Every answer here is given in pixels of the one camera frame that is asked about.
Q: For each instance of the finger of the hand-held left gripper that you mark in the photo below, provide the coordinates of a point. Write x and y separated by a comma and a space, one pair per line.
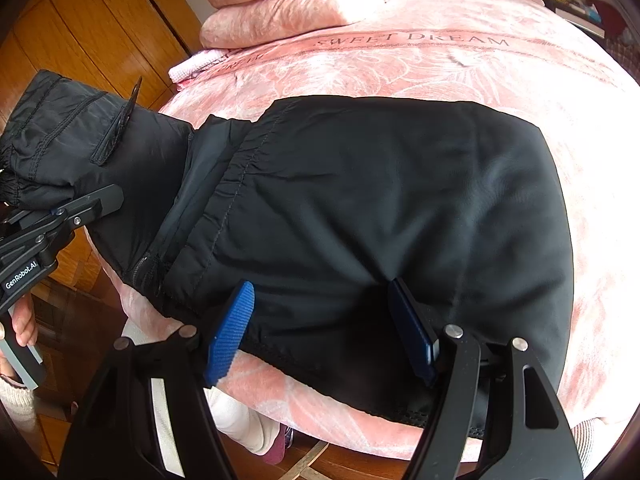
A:
85, 207

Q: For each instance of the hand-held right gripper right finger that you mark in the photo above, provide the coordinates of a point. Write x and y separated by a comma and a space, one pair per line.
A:
410, 325

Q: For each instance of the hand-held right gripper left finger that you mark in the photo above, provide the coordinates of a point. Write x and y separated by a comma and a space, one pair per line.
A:
232, 325

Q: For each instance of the black quilted pants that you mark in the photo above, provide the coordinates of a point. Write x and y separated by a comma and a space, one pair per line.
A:
375, 200

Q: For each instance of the person's left forearm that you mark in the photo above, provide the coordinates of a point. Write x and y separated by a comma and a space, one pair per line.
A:
14, 400

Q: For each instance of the person's left hand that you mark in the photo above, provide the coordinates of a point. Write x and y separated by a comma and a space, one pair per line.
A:
24, 322

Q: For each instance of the person's left leg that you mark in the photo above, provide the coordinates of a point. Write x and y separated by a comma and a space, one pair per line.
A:
240, 420

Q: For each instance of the purple slipper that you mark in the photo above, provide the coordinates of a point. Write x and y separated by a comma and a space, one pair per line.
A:
280, 447

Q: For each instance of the white and pink knitted cloth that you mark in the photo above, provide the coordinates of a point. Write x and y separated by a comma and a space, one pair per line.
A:
195, 66

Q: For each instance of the wooden wardrobe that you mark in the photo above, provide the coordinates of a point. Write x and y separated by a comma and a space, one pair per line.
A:
100, 25

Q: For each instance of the bed with pink sheet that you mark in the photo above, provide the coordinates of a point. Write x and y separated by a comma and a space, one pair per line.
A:
500, 75

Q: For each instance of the folded pink comforter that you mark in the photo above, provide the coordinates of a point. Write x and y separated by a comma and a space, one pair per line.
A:
300, 5

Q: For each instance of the dark nightstand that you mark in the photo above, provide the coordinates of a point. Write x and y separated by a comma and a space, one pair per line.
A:
575, 16

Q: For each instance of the dark red garment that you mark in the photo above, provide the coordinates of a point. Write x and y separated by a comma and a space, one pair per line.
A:
610, 15

